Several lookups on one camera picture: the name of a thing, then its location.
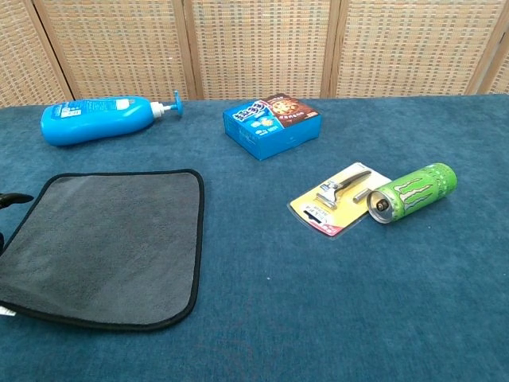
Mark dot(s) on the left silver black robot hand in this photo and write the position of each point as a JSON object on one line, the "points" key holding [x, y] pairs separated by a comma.
{"points": [[16, 198]]}

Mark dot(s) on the grey and green cloth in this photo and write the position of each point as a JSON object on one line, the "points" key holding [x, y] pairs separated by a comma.
{"points": [[107, 246]]}

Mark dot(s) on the blue pump soap bottle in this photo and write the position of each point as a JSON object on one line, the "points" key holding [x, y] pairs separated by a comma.
{"points": [[95, 119]]}

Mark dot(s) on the blue cookie box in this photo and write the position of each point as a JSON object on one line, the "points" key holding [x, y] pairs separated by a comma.
{"points": [[270, 129]]}

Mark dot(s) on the woven bamboo folding screen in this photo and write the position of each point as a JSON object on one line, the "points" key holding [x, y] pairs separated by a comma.
{"points": [[254, 44]]}

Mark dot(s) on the razor blister pack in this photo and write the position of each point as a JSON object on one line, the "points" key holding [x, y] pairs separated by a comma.
{"points": [[318, 207]]}

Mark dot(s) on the blue carpet table cover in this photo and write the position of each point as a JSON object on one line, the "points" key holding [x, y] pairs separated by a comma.
{"points": [[318, 298]]}

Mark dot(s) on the green energy drink can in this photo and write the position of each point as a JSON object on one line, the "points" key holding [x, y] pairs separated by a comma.
{"points": [[417, 191]]}

